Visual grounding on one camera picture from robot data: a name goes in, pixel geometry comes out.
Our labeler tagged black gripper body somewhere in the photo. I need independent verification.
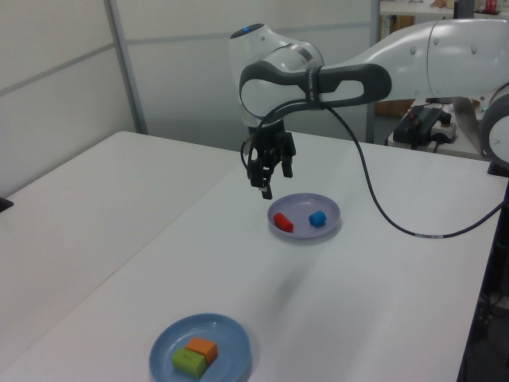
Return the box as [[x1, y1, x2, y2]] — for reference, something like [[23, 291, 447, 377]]
[[247, 127, 298, 169]]

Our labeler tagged red cylinder block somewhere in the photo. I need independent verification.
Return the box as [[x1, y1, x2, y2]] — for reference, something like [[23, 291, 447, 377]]
[[272, 212, 294, 232]]

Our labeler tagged orange block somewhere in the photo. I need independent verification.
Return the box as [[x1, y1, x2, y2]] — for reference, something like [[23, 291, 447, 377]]
[[185, 336, 219, 364]]

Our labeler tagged green block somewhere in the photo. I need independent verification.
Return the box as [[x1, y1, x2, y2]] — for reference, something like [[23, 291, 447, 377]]
[[170, 347, 208, 376]]

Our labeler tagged purple plate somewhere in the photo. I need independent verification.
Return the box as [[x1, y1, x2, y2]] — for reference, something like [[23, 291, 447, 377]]
[[266, 193, 342, 241]]

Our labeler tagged brown cardboard box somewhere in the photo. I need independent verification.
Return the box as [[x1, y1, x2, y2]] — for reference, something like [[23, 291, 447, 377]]
[[375, 99, 414, 117]]

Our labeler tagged black power unit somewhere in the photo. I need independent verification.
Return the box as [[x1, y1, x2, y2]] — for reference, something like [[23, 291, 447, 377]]
[[393, 105, 445, 146]]

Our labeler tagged grey emergency stop box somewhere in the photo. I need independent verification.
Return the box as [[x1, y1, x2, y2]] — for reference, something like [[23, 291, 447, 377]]
[[431, 111, 458, 144]]

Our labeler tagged blue plate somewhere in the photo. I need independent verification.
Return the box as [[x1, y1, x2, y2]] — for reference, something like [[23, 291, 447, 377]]
[[149, 313, 253, 382]]

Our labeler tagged silver laptop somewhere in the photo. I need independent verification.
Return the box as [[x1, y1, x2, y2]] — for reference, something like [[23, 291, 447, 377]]
[[451, 97, 484, 158]]

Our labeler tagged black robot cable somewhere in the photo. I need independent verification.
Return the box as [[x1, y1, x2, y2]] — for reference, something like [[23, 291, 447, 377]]
[[240, 97, 509, 240]]

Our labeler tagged grey partition post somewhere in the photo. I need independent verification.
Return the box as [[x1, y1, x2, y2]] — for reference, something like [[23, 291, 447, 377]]
[[365, 0, 383, 144]]

